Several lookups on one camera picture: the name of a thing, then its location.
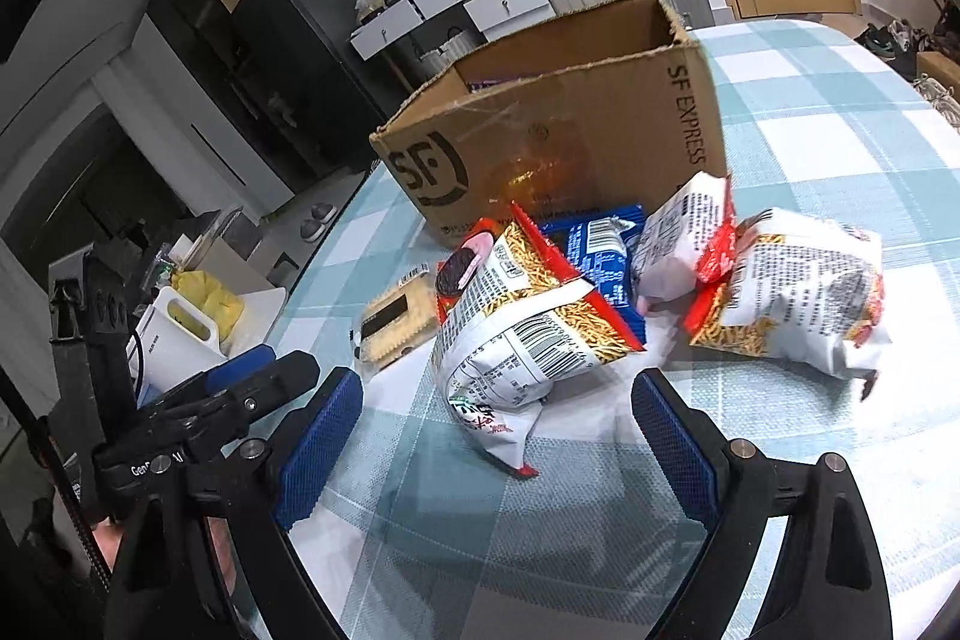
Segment blue cookie packet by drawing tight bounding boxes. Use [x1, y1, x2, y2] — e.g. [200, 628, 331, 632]
[538, 203, 647, 341]

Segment white jug with yellow cloth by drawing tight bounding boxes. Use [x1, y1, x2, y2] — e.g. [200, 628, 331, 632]
[129, 286, 227, 395]

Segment white orange noodle snack packet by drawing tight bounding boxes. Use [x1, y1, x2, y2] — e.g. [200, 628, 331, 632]
[684, 207, 893, 402]
[431, 201, 647, 480]

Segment white side cabinet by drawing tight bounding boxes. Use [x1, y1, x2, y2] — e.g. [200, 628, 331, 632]
[195, 227, 290, 311]

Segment small cardboard box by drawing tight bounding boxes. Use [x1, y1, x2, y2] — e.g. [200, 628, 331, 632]
[916, 51, 960, 101]

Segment white red-edged snack packet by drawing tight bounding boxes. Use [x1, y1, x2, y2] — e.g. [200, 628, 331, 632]
[631, 170, 740, 315]

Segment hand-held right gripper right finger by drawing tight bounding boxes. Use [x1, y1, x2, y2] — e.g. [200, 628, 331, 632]
[631, 368, 893, 640]

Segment brown cardboard box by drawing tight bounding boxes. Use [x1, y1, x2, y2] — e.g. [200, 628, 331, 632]
[369, 0, 730, 250]

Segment black refrigerator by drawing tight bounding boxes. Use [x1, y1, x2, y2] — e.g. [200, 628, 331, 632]
[231, 0, 398, 176]

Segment black cable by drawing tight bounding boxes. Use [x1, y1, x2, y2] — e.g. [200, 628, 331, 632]
[0, 366, 113, 600]

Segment beige sandwich cracker packet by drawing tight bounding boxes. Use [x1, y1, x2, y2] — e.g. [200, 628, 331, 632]
[351, 278, 440, 365]

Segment white drawer cabinet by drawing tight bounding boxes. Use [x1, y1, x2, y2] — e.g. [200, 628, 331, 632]
[463, 0, 560, 41]

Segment white patterned sandals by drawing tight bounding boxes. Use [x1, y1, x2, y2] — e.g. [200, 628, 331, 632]
[911, 74, 960, 131]

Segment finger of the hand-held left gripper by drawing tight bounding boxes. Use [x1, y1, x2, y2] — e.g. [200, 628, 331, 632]
[139, 344, 277, 417]
[135, 351, 322, 455]

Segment red round cookie packet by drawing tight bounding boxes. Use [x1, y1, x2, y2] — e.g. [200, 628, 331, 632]
[435, 216, 502, 320]

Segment black sneaker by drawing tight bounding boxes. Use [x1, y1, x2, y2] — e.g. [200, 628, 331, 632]
[889, 21, 935, 79]
[855, 21, 897, 58]

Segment grey white woven basket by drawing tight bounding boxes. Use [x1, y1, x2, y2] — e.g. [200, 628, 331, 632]
[416, 29, 485, 79]

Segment metal shoe rack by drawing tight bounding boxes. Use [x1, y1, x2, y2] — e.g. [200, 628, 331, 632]
[919, 0, 960, 52]

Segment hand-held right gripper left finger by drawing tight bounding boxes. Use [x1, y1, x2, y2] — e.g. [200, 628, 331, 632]
[105, 366, 365, 640]

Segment dark wardrobe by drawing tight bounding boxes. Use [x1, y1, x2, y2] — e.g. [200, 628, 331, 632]
[146, 0, 316, 191]

